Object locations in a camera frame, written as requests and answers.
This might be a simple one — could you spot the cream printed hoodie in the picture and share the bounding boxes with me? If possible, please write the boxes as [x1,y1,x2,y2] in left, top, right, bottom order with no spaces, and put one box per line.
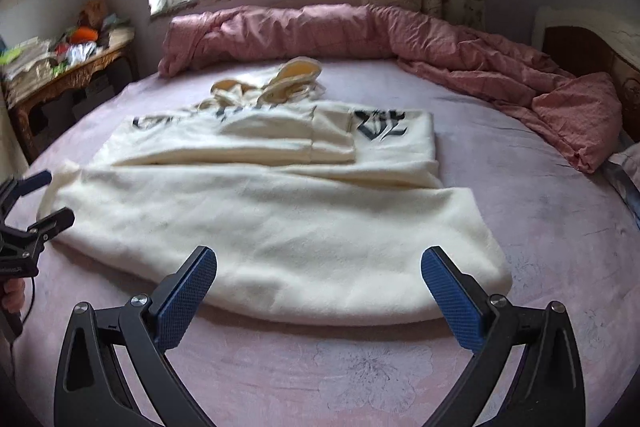
[39,58,512,325]

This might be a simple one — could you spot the pink bed sheet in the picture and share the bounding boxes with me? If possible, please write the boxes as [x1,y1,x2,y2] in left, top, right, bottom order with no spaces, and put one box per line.
[9,61,639,426]

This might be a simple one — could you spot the white wooden headboard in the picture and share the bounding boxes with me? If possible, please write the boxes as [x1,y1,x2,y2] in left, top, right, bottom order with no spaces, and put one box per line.
[532,6,639,127]

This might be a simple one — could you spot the orange plush toy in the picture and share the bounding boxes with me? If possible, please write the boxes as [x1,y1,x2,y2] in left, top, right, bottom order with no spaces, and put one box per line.
[67,26,99,44]

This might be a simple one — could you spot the pink floral pillow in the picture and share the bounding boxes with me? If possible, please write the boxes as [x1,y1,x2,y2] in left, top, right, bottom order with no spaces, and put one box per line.
[602,143,640,223]

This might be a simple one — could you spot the ornate wooden side table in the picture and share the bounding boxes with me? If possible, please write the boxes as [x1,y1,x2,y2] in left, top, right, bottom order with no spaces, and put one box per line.
[6,41,139,163]

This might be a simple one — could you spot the white plastic bag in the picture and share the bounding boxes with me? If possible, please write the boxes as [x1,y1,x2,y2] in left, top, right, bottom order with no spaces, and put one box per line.
[65,41,101,67]

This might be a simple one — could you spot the pink quilted duvet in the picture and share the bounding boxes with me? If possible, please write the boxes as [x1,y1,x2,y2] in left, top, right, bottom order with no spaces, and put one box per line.
[158,4,623,173]

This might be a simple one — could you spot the stack of books on table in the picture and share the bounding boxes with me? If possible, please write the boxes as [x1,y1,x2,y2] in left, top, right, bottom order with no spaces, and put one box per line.
[101,20,136,49]

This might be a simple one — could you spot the left hand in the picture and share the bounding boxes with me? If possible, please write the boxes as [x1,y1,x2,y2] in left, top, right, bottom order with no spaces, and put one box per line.
[1,279,25,313]

